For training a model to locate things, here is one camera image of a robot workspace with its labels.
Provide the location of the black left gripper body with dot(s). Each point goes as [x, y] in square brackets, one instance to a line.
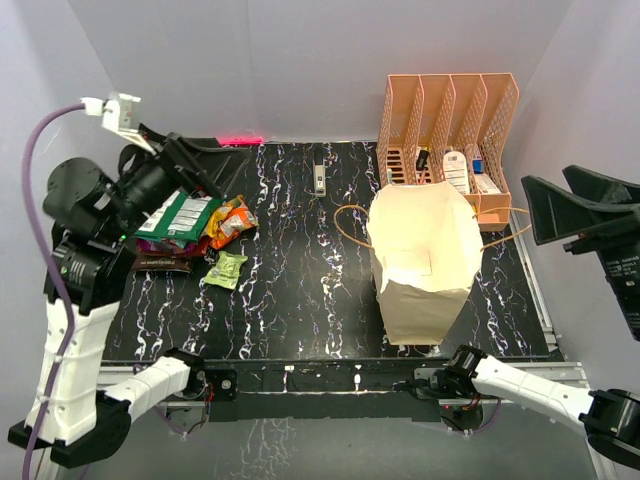
[155, 177]

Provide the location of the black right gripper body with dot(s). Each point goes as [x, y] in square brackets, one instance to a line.
[617, 246]

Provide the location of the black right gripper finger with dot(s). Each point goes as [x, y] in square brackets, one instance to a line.
[593, 193]
[557, 214]

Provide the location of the dark green white snack bag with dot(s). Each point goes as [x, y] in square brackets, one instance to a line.
[181, 218]

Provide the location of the orange snack packet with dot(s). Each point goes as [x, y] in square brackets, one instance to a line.
[228, 221]

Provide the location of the purple snack packet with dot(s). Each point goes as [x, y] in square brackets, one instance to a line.
[164, 248]

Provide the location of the brown sea salt packet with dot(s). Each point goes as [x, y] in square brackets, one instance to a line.
[146, 263]

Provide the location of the light green snack packet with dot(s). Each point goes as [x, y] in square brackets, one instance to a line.
[226, 271]

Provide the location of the beige paper bag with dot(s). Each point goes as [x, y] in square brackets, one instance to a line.
[426, 250]

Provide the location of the red snack packet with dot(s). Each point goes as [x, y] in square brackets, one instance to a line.
[201, 248]

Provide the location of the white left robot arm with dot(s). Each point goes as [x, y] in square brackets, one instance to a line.
[89, 257]

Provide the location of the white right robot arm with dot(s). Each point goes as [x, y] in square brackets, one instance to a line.
[609, 419]

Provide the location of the pink tape strip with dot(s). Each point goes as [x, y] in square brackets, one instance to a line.
[240, 140]

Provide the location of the small white blue box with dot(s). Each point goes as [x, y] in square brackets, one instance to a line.
[485, 185]

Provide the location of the grey black stapler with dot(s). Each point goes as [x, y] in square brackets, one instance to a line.
[319, 174]

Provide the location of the white lotion tube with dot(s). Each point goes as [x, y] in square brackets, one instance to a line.
[456, 172]

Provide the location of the peach plastic desk organizer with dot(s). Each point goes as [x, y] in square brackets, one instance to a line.
[467, 112]

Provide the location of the black yellow highlighter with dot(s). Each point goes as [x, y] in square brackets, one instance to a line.
[422, 159]

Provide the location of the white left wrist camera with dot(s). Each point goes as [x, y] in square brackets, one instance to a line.
[120, 114]

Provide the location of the black front mounting rail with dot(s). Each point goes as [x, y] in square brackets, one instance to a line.
[319, 389]

